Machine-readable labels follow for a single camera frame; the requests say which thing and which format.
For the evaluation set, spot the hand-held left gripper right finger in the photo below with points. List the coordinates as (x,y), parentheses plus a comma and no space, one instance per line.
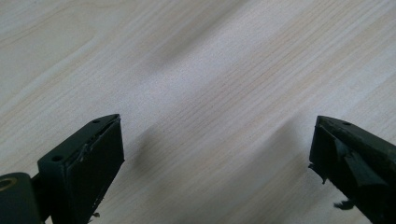
(358,161)

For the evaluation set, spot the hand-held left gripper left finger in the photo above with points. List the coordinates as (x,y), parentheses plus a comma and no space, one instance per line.
(87,171)

